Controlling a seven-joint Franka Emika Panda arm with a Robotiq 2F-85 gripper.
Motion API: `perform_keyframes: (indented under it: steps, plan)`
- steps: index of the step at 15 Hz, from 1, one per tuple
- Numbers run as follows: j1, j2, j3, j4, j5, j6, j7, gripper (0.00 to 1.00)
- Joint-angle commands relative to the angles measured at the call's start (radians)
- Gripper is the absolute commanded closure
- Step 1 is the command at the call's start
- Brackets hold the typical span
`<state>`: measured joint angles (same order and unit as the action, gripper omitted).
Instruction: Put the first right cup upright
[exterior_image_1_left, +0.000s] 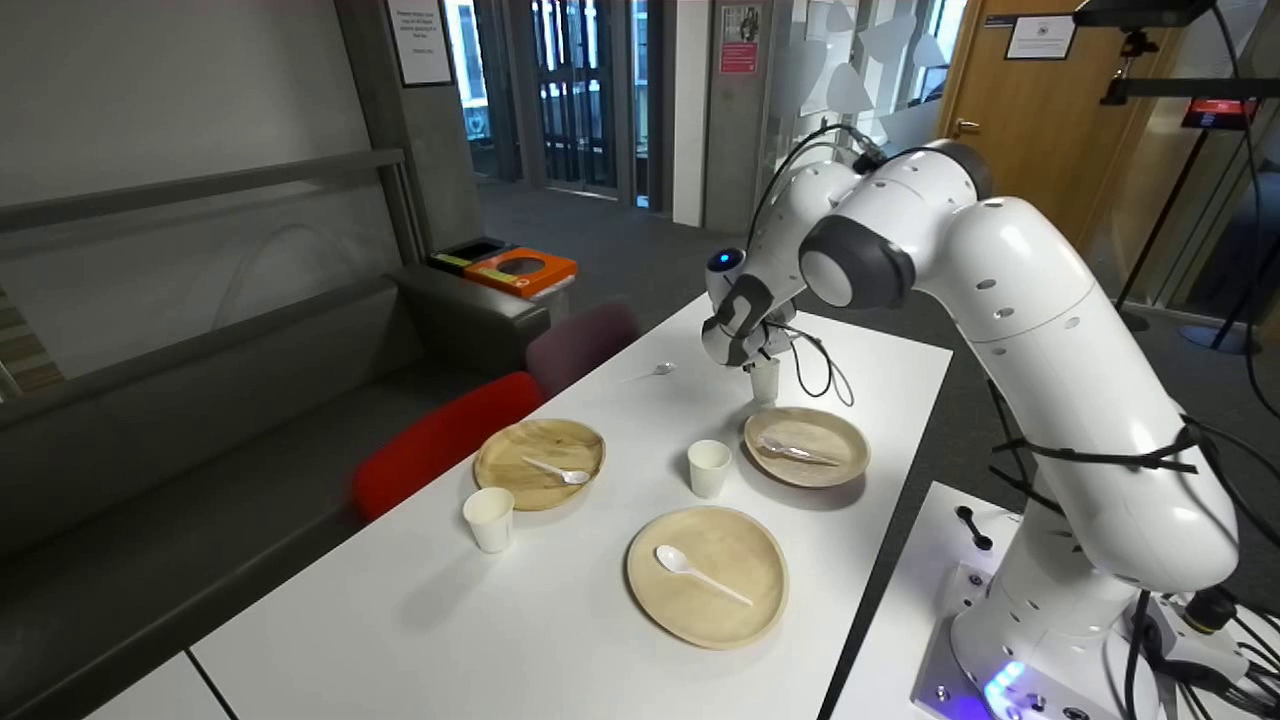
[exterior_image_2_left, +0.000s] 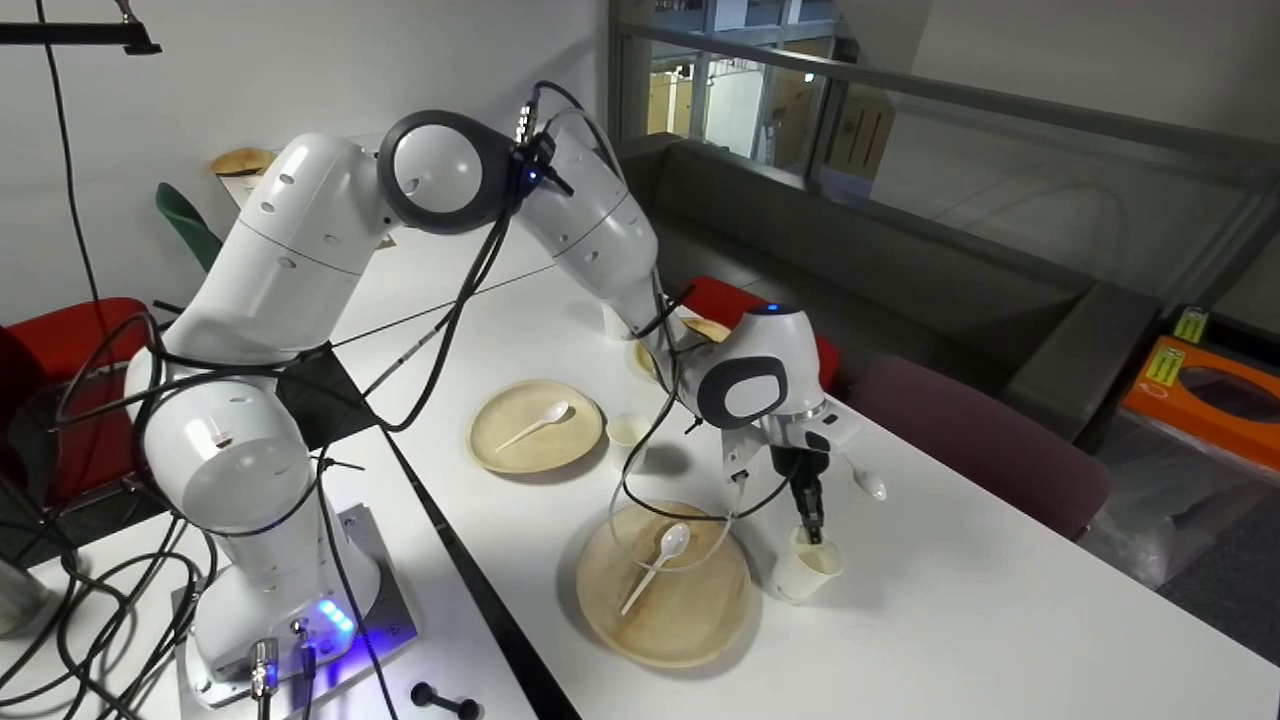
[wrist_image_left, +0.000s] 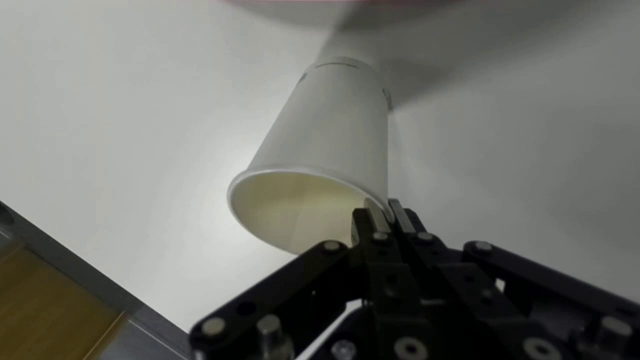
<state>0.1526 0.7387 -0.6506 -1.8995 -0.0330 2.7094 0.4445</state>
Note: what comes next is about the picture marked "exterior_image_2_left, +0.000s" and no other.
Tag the red chair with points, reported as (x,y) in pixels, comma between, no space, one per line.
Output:
(725,300)
(70,340)

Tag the green chair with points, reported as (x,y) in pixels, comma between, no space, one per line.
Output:
(190,225)

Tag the black dumbbell shaped tool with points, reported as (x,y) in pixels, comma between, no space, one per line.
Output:
(445,700)

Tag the clear plastic bag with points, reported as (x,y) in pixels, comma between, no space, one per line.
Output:
(1150,500)

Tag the cardboard box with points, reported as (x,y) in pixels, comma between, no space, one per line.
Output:
(862,130)

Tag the white paper cup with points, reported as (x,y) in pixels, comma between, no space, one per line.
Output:
(798,580)
(626,430)

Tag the stack of palm leaf plates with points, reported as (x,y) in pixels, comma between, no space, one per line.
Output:
(242,160)

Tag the maroon chair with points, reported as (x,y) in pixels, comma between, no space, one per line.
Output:
(980,440)

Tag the black mat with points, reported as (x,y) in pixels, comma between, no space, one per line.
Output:
(320,400)

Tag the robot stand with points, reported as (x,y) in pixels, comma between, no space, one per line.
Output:
(470,660)

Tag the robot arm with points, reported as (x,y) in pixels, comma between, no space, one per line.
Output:
(300,230)

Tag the window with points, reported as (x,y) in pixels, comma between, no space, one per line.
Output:
(730,100)

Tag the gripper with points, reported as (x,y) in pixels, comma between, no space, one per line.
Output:
(799,464)

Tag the grey sofa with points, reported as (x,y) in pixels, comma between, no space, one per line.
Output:
(880,270)

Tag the palm leaf plate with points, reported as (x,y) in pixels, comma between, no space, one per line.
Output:
(530,445)
(705,329)
(680,620)

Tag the white plastic spoon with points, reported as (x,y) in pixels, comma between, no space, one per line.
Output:
(668,545)
(540,420)
(870,486)

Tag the orange box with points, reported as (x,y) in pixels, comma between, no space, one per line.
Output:
(1215,410)

